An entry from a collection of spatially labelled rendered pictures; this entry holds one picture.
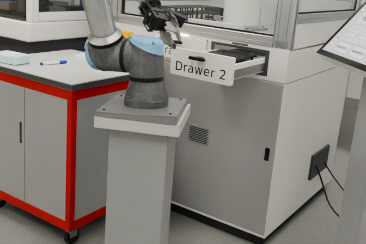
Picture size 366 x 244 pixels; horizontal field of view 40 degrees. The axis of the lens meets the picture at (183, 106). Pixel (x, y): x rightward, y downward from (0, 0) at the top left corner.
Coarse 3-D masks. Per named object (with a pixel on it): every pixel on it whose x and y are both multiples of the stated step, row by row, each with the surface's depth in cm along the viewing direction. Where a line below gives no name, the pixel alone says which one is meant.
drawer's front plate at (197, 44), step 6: (156, 36) 245; (174, 36) 239; (186, 42) 236; (192, 42) 234; (198, 42) 232; (204, 42) 230; (168, 48) 242; (186, 48) 236; (192, 48) 234; (198, 48) 232; (204, 48) 231; (168, 54) 243
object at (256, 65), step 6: (252, 60) 207; (258, 60) 212; (264, 60) 217; (240, 66) 199; (246, 66) 203; (252, 66) 208; (258, 66) 212; (234, 72) 195; (240, 72) 200; (246, 72) 204; (252, 72) 209; (258, 72) 214; (234, 78) 197
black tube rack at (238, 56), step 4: (208, 52) 215; (212, 52) 217; (216, 52) 217; (220, 52) 218; (224, 52) 219; (228, 52) 220; (232, 52) 221; (236, 52) 222; (240, 52) 223; (228, 56) 210; (232, 56) 210; (236, 56) 211; (240, 56) 213; (244, 56) 214; (248, 56) 214; (252, 56) 215; (256, 56) 218; (236, 60) 204; (240, 60) 219; (244, 60) 220; (248, 60) 221
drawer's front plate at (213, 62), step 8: (176, 48) 203; (184, 48) 202; (176, 56) 204; (184, 56) 202; (200, 56) 197; (208, 56) 195; (216, 56) 193; (224, 56) 191; (184, 64) 202; (192, 64) 200; (200, 64) 198; (208, 64) 196; (216, 64) 194; (224, 64) 192; (232, 64) 190; (176, 72) 205; (184, 72) 203; (216, 72) 194; (232, 72) 190; (208, 80) 197; (216, 80) 195; (224, 80) 193; (232, 80) 192
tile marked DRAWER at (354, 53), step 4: (356, 48) 177; (360, 48) 175; (364, 48) 173; (352, 52) 177; (356, 52) 175; (360, 52) 173; (364, 52) 171; (352, 56) 175; (356, 56) 173; (360, 56) 171
